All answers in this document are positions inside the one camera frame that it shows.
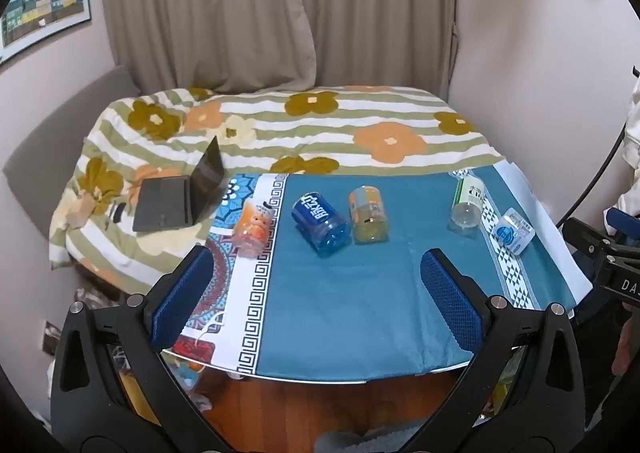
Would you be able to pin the pink orange label plastic cup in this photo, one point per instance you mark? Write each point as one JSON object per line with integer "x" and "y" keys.
{"x": 252, "y": 228}

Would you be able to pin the framed wall poster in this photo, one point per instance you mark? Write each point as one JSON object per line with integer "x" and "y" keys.
{"x": 45, "y": 8}

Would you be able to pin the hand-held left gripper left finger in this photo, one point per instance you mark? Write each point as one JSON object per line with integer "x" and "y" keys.
{"x": 181, "y": 300}

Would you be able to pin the yellow orange label plastic cup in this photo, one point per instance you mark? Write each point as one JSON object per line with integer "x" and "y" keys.
{"x": 368, "y": 218}

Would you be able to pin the grey upholstered headboard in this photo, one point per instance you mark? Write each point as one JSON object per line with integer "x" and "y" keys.
{"x": 55, "y": 143}

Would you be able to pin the teal patterned tablecloth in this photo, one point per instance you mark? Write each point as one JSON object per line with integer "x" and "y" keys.
{"x": 350, "y": 303}

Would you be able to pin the green label clear plastic cup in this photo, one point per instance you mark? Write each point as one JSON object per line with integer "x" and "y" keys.
{"x": 467, "y": 205}

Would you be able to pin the white blue label plastic cup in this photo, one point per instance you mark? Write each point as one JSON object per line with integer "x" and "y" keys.
{"x": 512, "y": 231}

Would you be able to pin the small photo card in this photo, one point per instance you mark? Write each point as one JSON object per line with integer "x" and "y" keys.
{"x": 49, "y": 337}

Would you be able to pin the dark grey laptop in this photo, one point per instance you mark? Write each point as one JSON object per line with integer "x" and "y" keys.
{"x": 162, "y": 205}

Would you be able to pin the floral striped blanket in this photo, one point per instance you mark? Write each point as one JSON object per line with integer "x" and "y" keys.
{"x": 320, "y": 128}

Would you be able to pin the beige curtain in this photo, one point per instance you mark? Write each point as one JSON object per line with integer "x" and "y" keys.
{"x": 280, "y": 8}

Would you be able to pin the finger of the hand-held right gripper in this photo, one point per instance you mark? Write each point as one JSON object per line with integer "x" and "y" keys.
{"x": 620, "y": 222}

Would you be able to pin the small black device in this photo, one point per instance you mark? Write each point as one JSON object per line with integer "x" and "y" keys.
{"x": 119, "y": 213}

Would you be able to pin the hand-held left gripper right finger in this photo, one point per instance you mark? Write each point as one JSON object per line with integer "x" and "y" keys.
{"x": 452, "y": 305}

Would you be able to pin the grey fluffy cloth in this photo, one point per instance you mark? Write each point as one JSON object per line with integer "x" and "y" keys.
{"x": 367, "y": 440}

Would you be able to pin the white garment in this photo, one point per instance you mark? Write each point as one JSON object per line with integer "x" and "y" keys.
{"x": 632, "y": 128}

